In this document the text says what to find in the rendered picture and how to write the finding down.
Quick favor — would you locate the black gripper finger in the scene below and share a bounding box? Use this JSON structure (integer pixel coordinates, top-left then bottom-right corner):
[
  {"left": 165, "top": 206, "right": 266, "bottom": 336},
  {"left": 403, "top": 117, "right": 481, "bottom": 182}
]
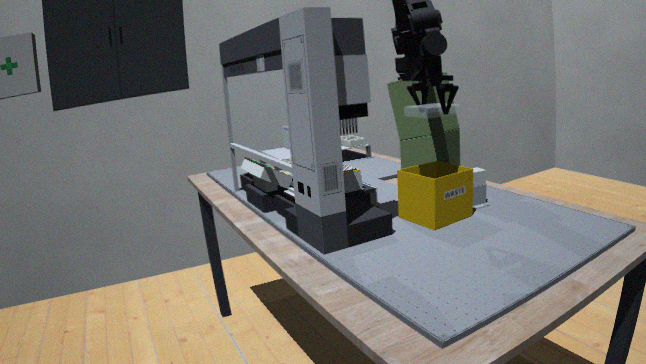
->
[
  {"left": 436, "top": 86, "right": 459, "bottom": 115},
  {"left": 407, "top": 85, "right": 429, "bottom": 105}
]

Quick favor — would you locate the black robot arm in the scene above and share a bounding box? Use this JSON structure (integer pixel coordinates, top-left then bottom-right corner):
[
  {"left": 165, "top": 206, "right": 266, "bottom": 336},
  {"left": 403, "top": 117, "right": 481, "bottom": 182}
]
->
[{"left": 391, "top": 0, "right": 447, "bottom": 81}]

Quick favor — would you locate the yellow open-top bin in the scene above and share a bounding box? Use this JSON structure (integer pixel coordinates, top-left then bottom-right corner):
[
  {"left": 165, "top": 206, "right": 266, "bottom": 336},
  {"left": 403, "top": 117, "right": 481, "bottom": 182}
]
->
[{"left": 397, "top": 161, "right": 473, "bottom": 230}]

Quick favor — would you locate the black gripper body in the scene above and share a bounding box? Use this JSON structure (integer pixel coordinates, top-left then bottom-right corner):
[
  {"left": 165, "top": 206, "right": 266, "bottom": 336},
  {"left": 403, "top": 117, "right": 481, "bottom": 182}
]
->
[{"left": 411, "top": 55, "right": 453, "bottom": 87}]

